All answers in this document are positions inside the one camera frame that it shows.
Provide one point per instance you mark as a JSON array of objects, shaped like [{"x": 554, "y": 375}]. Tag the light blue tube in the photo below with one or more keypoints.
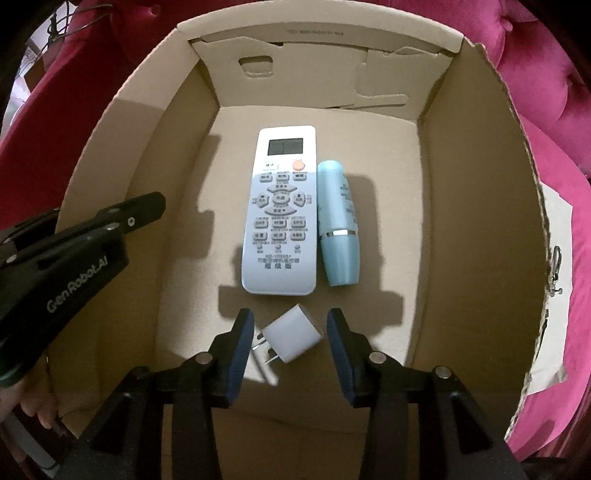
[{"x": 339, "y": 230}]

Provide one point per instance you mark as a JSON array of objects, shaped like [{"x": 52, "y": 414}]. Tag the red tufted velvet sofa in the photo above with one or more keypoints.
[{"x": 545, "y": 69}]

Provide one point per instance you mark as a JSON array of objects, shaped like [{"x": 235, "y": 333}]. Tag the cardboard box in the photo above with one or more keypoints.
[{"x": 471, "y": 207}]

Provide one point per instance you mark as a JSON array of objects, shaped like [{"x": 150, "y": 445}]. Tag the small white charger plug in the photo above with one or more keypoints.
[{"x": 295, "y": 339}]

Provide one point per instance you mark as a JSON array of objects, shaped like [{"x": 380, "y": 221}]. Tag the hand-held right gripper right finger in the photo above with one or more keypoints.
[{"x": 344, "y": 360}]

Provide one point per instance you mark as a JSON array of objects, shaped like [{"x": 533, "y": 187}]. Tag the person's left hand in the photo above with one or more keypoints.
[{"x": 41, "y": 397}]

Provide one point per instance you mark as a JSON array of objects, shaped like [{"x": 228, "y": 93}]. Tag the brown paper sheet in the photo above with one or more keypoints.
[{"x": 554, "y": 323}]

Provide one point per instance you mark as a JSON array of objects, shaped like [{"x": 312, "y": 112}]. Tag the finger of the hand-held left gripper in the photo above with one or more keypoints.
[
  {"x": 32, "y": 228},
  {"x": 138, "y": 212}
]

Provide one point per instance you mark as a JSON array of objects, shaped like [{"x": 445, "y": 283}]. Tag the white remote control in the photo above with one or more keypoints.
[{"x": 279, "y": 230}]

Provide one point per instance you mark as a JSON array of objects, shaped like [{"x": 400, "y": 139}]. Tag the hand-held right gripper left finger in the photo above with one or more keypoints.
[{"x": 238, "y": 360}]

